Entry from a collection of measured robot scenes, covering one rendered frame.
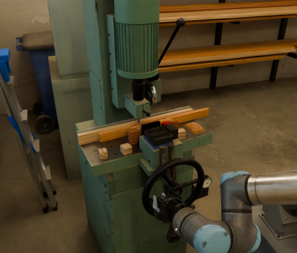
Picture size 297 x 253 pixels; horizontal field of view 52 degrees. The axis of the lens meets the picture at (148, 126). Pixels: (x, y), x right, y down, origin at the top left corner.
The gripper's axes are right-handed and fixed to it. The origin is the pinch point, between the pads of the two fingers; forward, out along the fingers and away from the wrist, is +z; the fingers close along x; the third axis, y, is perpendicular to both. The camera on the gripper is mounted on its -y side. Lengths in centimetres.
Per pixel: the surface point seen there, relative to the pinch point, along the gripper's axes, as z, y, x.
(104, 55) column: 41, 58, -2
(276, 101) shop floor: 192, -18, -267
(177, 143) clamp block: 9.4, 17.9, -17.1
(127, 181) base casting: 24.3, 2.4, 2.1
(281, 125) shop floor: 145, -35, -223
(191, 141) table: 20.2, 14.0, -30.4
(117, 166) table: 20.9, 11.8, 6.4
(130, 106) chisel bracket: 31.7, 34.3, -7.8
